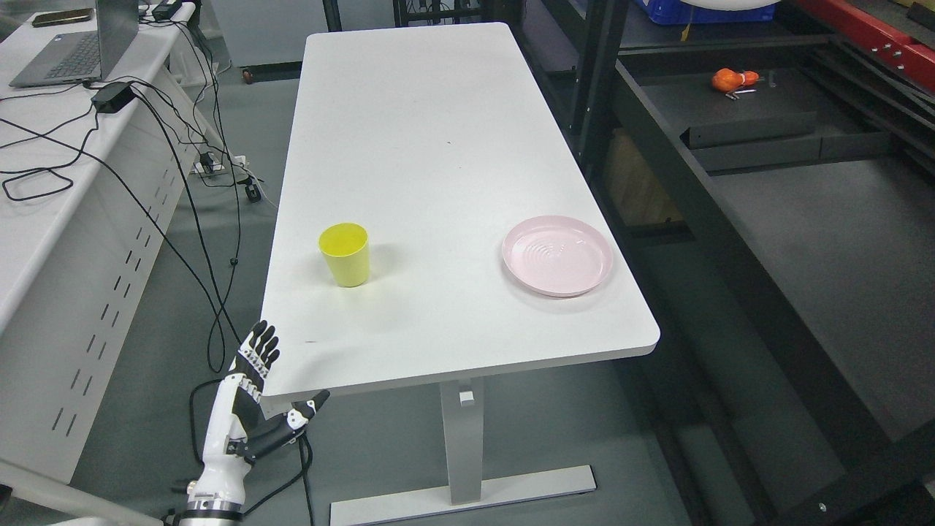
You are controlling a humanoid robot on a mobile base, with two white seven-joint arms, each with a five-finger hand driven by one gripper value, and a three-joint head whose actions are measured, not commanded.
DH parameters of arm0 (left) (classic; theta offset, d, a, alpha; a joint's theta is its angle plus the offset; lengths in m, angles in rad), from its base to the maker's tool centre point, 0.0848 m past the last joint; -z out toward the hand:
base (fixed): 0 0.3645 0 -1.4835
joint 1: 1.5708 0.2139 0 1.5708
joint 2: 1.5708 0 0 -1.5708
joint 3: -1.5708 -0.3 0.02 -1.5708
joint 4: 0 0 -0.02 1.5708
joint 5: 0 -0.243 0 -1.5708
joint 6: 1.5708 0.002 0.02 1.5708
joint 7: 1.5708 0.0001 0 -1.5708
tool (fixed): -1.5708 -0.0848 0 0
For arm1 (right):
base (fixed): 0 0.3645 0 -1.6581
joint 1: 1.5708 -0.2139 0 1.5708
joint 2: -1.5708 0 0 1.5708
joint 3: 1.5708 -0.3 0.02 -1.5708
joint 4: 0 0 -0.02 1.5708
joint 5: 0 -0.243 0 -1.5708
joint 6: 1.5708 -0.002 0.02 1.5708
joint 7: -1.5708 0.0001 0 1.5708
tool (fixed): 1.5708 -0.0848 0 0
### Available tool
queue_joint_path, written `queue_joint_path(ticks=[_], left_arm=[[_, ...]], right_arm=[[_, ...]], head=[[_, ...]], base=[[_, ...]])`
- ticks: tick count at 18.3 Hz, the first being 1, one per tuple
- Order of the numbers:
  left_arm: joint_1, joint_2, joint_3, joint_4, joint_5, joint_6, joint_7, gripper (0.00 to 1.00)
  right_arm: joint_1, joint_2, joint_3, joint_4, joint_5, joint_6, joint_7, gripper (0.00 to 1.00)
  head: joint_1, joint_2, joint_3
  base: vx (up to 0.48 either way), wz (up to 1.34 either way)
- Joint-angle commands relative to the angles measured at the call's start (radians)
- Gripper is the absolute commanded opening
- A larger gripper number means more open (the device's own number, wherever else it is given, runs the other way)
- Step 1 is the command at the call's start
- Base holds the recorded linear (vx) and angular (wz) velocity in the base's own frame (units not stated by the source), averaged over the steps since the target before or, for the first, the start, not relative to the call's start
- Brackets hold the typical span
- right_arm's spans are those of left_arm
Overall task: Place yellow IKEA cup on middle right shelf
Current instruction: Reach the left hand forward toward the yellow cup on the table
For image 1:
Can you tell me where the blue plastic crate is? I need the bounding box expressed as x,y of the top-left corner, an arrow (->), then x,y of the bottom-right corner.
633,1 -> 776,26

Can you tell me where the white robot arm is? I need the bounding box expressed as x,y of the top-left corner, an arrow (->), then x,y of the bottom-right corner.
161,499 -> 245,525

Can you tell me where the pink plastic plate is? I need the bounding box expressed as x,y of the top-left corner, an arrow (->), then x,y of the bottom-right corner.
501,214 -> 614,297

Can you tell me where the yellow plastic cup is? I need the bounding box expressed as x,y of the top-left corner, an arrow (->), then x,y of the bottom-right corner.
318,222 -> 370,287

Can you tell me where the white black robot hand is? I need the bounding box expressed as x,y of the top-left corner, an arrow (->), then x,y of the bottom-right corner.
188,320 -> 330,506

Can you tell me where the black power adapter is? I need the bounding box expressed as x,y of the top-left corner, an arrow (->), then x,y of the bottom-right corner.
91,81 -> 137,115

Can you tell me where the white side desk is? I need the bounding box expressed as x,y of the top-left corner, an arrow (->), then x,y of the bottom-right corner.
1,4 -> 208,483

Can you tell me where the orange toy on shelf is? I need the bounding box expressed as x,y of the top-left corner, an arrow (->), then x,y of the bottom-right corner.
711,69 -> 760,94

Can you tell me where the white standing desk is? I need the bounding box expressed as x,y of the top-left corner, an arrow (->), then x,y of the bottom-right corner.
262,23 -> 660,525

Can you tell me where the black metal frame rack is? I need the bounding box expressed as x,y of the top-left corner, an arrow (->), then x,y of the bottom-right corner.
511,0 -> 935,526

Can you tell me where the black smartphone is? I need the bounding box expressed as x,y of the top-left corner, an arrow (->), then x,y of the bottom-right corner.
32,7 -> 94,28

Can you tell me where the white power strip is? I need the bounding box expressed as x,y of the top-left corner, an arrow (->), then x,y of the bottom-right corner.
190,152 -> 248,178

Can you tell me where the grey laptop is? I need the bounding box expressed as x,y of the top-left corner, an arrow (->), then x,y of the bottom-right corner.
9,1 -> 140,88

